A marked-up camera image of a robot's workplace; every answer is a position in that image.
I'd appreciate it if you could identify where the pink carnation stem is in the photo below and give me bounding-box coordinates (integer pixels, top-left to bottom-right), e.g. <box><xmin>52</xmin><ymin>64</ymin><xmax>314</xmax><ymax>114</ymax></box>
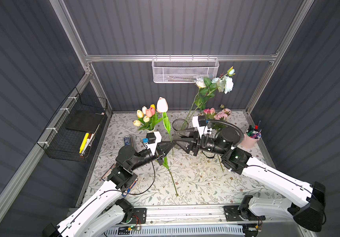
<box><xmin>213</xmin><ymin>111</ymin><xmax>230</xmax><ymax>130</ymax></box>

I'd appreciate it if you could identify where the hot pink rose stem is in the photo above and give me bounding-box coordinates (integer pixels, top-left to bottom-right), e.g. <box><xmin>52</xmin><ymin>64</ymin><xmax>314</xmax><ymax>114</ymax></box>
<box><xmin>203</xmin><ymin>109</ymin><xmax>210</xmax><ymax>119</ymax></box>

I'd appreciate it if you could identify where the pale pink rose stem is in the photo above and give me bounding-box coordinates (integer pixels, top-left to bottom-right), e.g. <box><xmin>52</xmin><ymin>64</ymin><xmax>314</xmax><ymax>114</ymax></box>
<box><xmin>208</xmin><ymin>108</ymin><xmax>216</xmax><ymax>119</ymax></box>

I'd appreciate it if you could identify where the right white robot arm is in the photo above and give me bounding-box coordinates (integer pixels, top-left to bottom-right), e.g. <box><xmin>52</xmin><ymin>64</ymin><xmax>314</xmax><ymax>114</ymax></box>
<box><xmin>176</xmin><ymin>125</ymin><xmax>326</xmax><ymax>232</ymax></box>

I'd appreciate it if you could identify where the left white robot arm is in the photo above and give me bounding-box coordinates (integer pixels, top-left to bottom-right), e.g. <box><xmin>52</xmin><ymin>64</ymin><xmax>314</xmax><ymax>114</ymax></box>
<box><xmin>42</xmin><ymin>141</ymin><xmax>176</xmax><ymax>237</ymax></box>

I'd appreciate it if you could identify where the clear glass vase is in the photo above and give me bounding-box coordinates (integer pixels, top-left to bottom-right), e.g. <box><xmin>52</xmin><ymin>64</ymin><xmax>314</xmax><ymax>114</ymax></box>
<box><xmin>172</xmin><ymin>118</ymin><xmax>189</xmax><ymax>139</ymax></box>

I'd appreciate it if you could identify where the floral patterned table mat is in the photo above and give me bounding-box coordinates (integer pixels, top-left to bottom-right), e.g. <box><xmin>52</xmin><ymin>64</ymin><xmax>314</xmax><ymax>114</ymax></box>
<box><xmin>81</xmin><ymin>113</ymin><xmax>281</xmax><ymax>206</ymax></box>

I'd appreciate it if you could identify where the pink and yellow tulip bunch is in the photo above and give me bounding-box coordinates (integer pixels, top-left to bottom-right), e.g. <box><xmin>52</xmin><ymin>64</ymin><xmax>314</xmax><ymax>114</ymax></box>
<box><xmin>133</xmin><ymin>104</ymin><xmax>162</xmax><ymax>131</ymax></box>

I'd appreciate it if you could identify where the pink pen cup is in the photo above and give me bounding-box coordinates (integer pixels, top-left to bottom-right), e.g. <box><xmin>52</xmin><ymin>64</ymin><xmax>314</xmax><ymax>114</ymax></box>
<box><xmin>241</xmin><ymin>121</ymin><xmax>262</xmax><ymax>149</ymax></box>

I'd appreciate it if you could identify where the white rose stem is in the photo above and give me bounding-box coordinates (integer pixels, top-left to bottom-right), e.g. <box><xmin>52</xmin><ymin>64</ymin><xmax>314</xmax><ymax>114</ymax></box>
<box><xmin>185</xmin><ymin>77</ymin><xmax>211</xmax><ymax>122</ymax></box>

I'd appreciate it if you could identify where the light blue flower stem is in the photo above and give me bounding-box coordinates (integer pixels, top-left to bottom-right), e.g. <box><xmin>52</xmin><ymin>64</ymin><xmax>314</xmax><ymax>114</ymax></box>
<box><xmin>205</xmin><ymin>67</ymin><xmax>236</xmax><ymax>108</ymax></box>

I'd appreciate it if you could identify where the yellow marker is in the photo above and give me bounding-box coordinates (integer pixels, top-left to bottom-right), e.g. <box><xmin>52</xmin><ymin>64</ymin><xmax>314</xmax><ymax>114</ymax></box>
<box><xmin>79</xmin><ymin>133</ymin><xmax>90</xmax><ymax>154</ymax></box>

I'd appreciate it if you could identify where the black box in basket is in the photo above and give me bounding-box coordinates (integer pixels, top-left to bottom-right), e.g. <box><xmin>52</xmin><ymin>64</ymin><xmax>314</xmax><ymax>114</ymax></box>
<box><xmin>66</xmin><ymin>111</ymin><xmax>104</xmax><ymax>133</ymax></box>

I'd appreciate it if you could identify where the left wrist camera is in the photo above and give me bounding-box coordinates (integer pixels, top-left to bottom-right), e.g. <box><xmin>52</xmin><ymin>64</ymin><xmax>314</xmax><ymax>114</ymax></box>
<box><xmin>142</xmin><ymin>131</ymin><xmax>162</xmax><ymax>155</ymax></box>

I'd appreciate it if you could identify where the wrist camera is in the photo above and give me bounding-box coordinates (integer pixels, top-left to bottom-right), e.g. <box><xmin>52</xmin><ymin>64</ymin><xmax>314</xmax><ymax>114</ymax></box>
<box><xmin>142</xmin><ymin>131</ymin><xmax>162</xmax><ymax>155</ymax></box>
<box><xmin>192</xmin><ymin>116</ymin><xmax>211</xmax><ymax>138</ymax></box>

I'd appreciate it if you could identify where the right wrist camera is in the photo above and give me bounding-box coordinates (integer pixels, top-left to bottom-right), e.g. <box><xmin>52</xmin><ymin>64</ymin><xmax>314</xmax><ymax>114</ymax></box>
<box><xmin>192</xmin><ymin>116</ymin><xmax>211</xmax><ymax>138</ymax></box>

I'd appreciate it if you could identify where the white wire mesh basket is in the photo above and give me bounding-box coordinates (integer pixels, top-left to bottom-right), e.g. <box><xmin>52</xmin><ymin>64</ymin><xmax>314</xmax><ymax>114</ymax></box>
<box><xmin>152</xmin><ymin>56</ymin><xmax>219</xmax><ymax>84</ymax></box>

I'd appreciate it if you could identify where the black wire wall basket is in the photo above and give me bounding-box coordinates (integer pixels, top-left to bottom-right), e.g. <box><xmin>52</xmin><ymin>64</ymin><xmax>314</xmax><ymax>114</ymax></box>
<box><xmin>37</xmin><ymin>90</ymin><xmax>108</xmax><ymax>163</ymax></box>

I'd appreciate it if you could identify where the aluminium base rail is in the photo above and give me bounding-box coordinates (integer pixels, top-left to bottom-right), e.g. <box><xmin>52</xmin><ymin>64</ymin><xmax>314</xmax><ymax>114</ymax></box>
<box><xmin>65</xmin><ymin>202</ymin><xmax>307</xmax><ymax>227</ymax></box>

